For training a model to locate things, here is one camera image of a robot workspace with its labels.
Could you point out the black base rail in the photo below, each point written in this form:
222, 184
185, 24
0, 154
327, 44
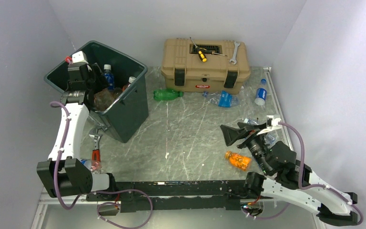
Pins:
177, 195

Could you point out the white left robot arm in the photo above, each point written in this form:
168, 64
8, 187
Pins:
63, 174

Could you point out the clear bottle orange label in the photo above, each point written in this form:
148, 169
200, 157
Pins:
103, 99

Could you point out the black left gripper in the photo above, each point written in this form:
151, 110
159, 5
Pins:
95, 72

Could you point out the clear bottle blue cap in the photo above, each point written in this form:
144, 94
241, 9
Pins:
269, 137

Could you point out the green plastic bottle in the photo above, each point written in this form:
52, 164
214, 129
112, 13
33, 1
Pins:
166, 94

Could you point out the Pepsi bottle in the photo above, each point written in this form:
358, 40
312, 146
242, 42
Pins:
89, 164

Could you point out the crushed orange label bottle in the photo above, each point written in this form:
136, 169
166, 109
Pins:
130, 81

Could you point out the red handle adjustable wrench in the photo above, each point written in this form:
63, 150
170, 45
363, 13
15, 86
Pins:
96, 156

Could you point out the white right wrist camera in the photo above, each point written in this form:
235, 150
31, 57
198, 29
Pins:
273, 123

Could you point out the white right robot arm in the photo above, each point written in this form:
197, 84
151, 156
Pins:
286, 177

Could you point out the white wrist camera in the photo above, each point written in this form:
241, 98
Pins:
273, 123
76, 57

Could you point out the dark green plastic bin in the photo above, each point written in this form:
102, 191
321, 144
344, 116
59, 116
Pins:
126, 114

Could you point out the tan plastic toolbox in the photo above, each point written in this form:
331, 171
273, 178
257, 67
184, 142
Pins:
184, 71

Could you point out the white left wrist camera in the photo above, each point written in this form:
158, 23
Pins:
76, 57

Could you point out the thin dark screwdriver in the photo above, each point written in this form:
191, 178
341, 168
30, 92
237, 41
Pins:
205, 51

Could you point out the orange juice bottle right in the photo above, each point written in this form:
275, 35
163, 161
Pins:
237, 160

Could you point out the blue label bottle far right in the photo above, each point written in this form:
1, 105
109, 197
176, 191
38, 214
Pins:
261, 93

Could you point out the silver open-end wrench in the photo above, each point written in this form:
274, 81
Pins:
233, 60

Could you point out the blue label water bottle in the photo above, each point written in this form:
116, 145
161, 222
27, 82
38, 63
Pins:
109, 76

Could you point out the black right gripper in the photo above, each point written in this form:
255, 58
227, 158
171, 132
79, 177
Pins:
230, 134

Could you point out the crushed blue label bottle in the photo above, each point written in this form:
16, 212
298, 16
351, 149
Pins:
222, 99

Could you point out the yellow black screwdriver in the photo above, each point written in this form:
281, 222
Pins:
199, 51

